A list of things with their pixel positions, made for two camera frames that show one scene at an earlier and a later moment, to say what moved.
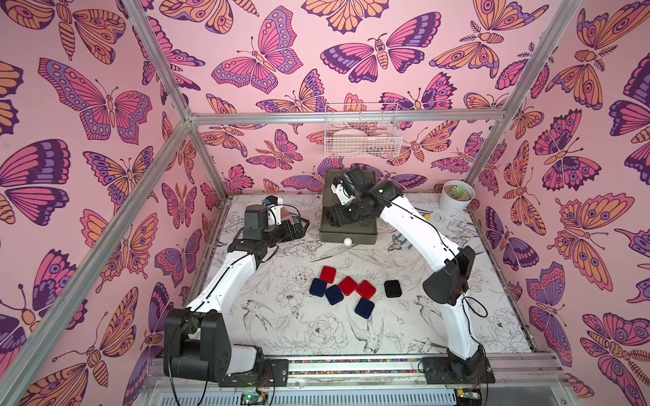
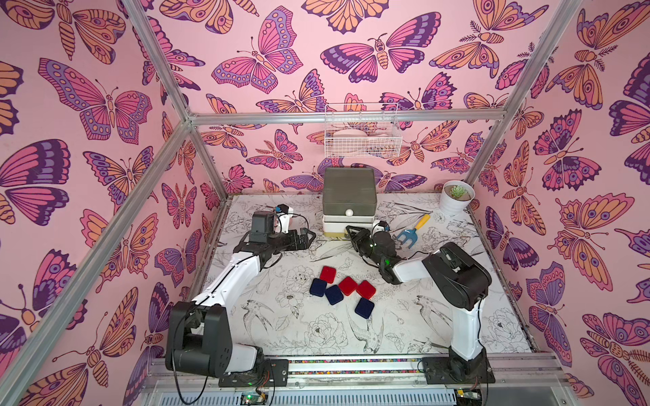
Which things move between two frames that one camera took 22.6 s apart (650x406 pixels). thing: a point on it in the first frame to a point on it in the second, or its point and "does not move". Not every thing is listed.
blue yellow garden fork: x=406 y=241 does not move
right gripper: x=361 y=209 to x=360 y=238
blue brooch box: x=317 y=288 does not move
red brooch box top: x=327 y=274 does not move
